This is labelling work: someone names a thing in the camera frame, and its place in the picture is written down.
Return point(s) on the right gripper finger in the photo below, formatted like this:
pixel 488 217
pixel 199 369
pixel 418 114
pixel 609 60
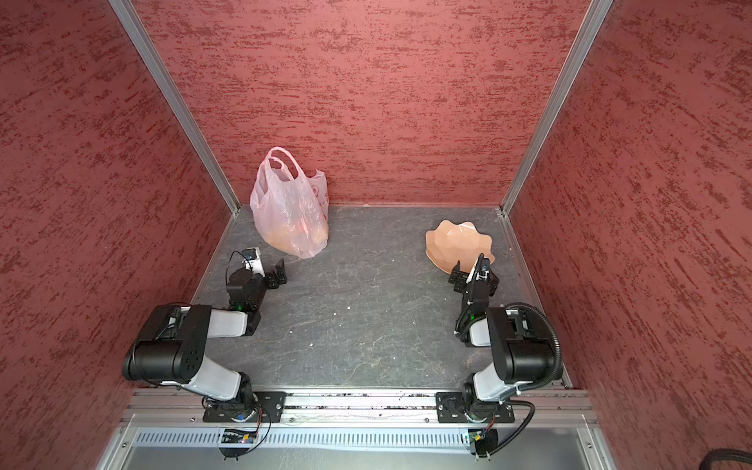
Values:
pixel 457 277
pixel 490 277

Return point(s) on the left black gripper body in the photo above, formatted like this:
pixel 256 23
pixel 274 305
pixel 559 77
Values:
pixel 270 277

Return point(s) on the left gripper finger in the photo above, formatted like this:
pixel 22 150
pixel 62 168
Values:
pixel 280 273
pixel 265 282

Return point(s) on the peach scalloped plate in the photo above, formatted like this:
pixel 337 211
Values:
pixel 450 244

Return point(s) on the pink plastic shopping bag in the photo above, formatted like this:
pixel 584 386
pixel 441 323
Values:
pixel 290 208

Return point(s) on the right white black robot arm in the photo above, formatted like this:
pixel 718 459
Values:
pixel 526 352

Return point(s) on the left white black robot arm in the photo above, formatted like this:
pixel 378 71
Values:
pixel 170 348

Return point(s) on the right small circuit board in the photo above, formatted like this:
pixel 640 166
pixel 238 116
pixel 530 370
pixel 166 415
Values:
pixel 482 439

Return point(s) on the small circuit board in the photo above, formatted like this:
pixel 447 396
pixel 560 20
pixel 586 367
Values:
pixel 238 437
pixel 482 439

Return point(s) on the left small circuit board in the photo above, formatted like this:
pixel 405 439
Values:
pixel 238 437

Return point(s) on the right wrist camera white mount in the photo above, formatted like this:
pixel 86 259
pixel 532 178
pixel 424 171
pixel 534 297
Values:
pixel 481 270

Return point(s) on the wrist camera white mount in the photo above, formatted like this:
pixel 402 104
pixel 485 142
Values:
pixel 252 261
pixel 481 270

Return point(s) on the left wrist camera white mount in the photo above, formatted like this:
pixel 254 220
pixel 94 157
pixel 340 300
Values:
pixel 252 261

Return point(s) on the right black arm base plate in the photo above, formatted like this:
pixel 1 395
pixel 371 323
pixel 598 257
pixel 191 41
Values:
pixel 456 407

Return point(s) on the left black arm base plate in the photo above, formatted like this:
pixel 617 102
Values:
pixel 264 406

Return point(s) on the aluminium front rail frame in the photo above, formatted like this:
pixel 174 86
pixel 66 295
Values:
pixel 371 408

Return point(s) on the white slotted cable duct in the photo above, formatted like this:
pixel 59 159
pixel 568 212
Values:
pixel 421 440

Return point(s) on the black corrugated hose corner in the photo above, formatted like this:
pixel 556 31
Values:
pixel 724 454

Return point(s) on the right aluminium corner post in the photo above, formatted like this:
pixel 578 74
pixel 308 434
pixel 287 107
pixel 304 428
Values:
pixel 579 50

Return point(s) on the aluminium corner post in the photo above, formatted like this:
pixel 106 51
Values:
pixel 133 26
pixel 579 50

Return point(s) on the left aluminium corner post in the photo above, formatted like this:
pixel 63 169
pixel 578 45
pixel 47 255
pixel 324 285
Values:
pixel 133 26

